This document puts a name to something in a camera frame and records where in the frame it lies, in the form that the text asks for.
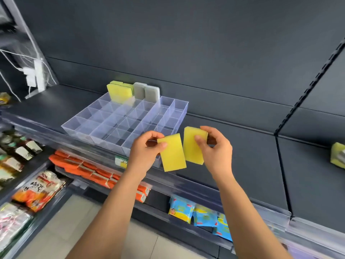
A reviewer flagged blue wipes packet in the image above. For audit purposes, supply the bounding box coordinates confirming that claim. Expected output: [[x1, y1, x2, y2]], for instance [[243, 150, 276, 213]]
[[168, 195, 196, 224], [193, 204, 219, 227], [213, 213, 233, 242]]

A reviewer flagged dark metal shelf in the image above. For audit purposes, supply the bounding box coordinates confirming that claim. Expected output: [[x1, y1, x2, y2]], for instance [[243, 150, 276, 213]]
[[0, 57, 345, 259]]

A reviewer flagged grey sponge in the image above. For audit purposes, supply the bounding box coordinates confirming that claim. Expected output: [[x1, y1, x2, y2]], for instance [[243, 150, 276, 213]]
[[133, 82, 148, 100], [145, 86, 160, 104]]

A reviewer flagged clear shelf edge strip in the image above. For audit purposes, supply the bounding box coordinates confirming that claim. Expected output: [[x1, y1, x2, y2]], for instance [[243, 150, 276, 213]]
[[0, 112, 345, 256]]

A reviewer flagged slotted shelf upright rail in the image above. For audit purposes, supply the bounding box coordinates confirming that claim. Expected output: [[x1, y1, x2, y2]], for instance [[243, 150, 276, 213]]
[[274, 38, 345, 136]]

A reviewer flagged silver pink snack bag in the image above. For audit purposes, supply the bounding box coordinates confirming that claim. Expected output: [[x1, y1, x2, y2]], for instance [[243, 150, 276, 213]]
[[0, 203, 33, 252]]

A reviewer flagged person's right forearm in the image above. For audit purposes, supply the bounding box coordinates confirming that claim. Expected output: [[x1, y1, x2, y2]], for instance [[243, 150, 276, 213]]
[[212, 172, 294, 259]]

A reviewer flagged white cable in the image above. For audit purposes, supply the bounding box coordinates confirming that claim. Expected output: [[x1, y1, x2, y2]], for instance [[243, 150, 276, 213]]
[[0, 49, 58, 102]]

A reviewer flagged white charger plug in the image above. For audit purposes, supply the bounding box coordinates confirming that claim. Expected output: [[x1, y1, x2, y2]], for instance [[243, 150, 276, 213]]
[[23, 67, 37, 88]]

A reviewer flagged clear plastic divided tray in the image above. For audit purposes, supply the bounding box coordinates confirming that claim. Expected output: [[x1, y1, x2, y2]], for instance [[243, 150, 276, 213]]
[[61, 92, 189, 168]]

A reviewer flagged row of orange packets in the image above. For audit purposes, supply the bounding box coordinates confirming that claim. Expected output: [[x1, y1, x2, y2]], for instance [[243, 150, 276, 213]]
[[49, 150, 152, 203]]

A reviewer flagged person's right hand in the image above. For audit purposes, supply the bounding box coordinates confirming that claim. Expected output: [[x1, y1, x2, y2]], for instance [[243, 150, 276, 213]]
[[195, 126, 233, 181]]

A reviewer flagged row of labelled bottles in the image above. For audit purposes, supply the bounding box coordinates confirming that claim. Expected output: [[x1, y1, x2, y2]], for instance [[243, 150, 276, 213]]
[[0, 129, 44, 190]]

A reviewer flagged orange white noodle bag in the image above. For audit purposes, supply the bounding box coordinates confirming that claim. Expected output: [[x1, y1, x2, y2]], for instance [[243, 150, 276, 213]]
[[12, 170, 67, 213]]

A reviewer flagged person's left forearm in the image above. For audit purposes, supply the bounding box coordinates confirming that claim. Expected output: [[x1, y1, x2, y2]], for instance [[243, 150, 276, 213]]
[[66, 170, 144, 259]]

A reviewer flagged yellow green sponge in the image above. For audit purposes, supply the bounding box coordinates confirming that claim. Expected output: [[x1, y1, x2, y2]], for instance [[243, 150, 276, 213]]
[[110, 80, 135, 95]]

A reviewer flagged white power strip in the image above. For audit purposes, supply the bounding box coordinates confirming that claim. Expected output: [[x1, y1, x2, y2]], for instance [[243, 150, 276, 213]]
[[34, 60, 46, 93]]

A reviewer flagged shelf price label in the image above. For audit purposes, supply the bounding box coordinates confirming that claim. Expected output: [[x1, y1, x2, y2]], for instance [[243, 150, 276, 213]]
[[115, 155, 129, 169]]

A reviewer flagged person's left hand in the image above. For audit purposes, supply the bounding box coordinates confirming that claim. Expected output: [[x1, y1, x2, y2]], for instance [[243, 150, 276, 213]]
[[126, 131, 168, 181]]

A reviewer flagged packaged yellow sponge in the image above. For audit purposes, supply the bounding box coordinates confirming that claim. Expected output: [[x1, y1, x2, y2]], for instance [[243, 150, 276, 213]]
[[330, 142, 345, 169]]

